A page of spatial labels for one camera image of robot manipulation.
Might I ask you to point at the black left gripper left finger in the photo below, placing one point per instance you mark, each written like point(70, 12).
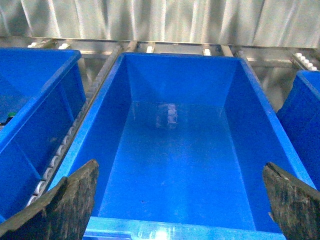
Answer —
point(62, 213)

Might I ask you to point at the blue plastic bin right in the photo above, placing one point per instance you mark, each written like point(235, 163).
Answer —
point(300, 118)

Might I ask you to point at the blue plastic bin centre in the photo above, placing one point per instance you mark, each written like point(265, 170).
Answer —
point(181, 142)

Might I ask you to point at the blue plastic bin left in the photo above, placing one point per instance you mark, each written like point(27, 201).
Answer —
point(45, 89)

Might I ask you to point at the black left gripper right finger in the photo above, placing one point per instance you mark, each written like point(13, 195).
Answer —
point(294, 205)

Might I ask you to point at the green push button switch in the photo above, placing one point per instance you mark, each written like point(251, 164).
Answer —
point(9, 118)

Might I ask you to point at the blue plastic bin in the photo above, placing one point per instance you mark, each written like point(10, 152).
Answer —
point(45, 89)
point(300, 118)
point(181, 142)

